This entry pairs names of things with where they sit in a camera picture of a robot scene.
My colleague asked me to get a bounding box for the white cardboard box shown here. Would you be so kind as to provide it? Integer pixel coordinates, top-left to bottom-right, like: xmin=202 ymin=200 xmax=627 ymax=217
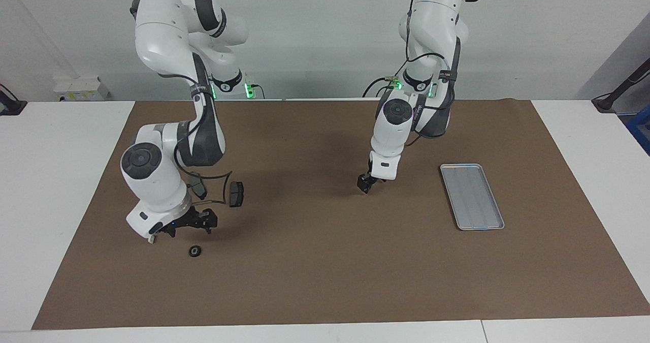
xmin=53 ymin=76 xmax=110 ymax=101

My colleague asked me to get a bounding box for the black table clamp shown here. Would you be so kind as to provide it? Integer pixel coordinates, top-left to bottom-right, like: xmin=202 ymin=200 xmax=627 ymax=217
xmin=0 ymin=83 xmax=27 ymax=116

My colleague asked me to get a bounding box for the black camera stand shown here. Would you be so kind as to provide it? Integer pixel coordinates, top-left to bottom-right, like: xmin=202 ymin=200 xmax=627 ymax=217
xmin=592 ymin=57 xmax=650 ymax=114

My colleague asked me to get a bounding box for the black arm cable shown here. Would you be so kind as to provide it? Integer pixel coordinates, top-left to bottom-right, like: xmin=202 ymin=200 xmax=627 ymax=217
xmin=404 ymin=0 xmax=460 ymax=140
xmin=174 ymin=69 xmax=234 ymax=204

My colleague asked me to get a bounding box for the long grey brake pad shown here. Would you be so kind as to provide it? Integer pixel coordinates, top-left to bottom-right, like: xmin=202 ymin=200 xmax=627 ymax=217
xmin=189 ymin=173 xmax=208 ymax=200

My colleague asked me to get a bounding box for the silver metal tray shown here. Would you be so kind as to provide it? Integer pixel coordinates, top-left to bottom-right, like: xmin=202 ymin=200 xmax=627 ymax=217
xmin=440 ymin=164 xmax=505 ymax=231

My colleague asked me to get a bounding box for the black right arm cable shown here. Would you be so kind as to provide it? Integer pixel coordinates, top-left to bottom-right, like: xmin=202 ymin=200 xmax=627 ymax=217
xmin=174 ymin=69 xmax=234 ymax=204

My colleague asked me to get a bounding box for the blue crate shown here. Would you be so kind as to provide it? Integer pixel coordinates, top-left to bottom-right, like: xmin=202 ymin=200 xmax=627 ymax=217
xmin=626 ymin=107 xmax=650 ymax=155

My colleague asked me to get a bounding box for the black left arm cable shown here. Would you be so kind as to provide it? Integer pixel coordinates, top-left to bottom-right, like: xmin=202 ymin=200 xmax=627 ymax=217
xmin=404 ymin=0 xmax=460 ymax=140

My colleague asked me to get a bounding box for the black left base cable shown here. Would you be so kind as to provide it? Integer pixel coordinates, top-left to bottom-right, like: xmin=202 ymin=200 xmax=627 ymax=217
xmin=362 ymin=74 xmax=407 ymax=98

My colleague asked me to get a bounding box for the brown table mat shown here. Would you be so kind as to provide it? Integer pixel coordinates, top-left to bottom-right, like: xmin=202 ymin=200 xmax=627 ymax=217
xmin=31 ymin=99 xmax=650 ymax=330

